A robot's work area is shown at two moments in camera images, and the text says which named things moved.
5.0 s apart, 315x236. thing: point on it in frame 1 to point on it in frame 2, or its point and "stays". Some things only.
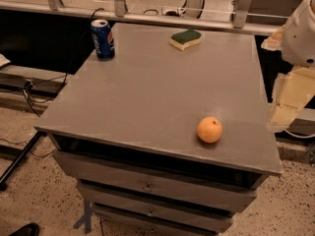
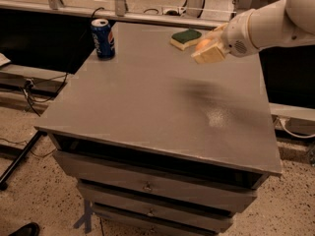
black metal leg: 14,164 stays
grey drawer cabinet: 126,130 stays
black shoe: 30,229 stays
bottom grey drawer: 169,216 stays
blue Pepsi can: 103,40 stays
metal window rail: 172,19 stays
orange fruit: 209,129 to 203,43
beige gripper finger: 291,92 to 210,54
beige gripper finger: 275,41 to 218,31
